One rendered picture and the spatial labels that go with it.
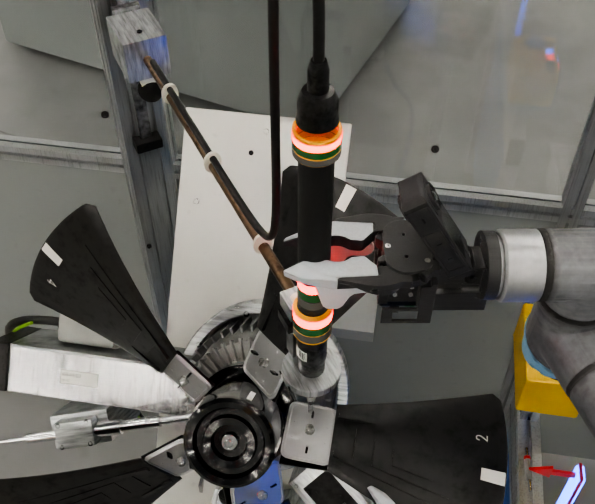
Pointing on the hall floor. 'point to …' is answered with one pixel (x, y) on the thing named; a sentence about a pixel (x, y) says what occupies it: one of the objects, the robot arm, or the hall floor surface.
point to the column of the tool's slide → (142, 170)
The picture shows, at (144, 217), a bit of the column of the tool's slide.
